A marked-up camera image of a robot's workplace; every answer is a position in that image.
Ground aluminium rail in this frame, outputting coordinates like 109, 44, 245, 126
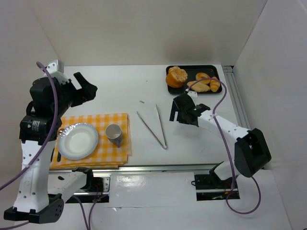
222, 66, 250, 129
49, 163, 225, 173

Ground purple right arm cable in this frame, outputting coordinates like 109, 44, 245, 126
185, 77, 261, 214

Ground white plate blue rim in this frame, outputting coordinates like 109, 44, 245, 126
60, 123, 99, 160

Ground glazed ring donut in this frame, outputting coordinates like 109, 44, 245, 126
196, 72, 211, 85

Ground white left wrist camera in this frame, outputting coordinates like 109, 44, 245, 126
46, 59, 64, 78

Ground metal tongs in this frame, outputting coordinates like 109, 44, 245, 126
136, 103, 168, 150

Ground aluminium rail right side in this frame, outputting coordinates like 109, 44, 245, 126
222, 66, 250, 129

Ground aluminium rail front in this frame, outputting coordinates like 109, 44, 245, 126
49, 163, 225, 173

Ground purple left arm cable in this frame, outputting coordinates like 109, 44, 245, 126
0, 61, 59, 191

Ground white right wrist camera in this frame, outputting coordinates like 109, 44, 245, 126
185, 89, 198, 98

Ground large orange round bread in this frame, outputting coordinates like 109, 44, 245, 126
165, 66, 188, 88

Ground purple grey mug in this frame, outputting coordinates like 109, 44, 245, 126
105, 124, 123, 148

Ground black bread tray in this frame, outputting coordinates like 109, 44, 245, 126
165, 65, 223, 96

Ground long oval bread roll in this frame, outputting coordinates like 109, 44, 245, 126
187, 81, 211, 92

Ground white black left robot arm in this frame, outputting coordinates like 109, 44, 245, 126
3, 72, 98, 225

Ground small croissant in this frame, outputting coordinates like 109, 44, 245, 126
210, 77, 220, 92

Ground yellow white checkered cloth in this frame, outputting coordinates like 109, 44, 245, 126
50, 113, 131, 170

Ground green handled knife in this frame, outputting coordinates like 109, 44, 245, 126
50, 149, 54, 163

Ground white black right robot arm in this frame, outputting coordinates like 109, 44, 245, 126
169, 93, 272, 183

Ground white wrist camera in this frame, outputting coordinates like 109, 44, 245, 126
46, 59, 64, 78
185, 89, 198, 98

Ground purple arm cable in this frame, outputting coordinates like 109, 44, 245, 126
0, 61, 59, 191
185, 77, 261, 214

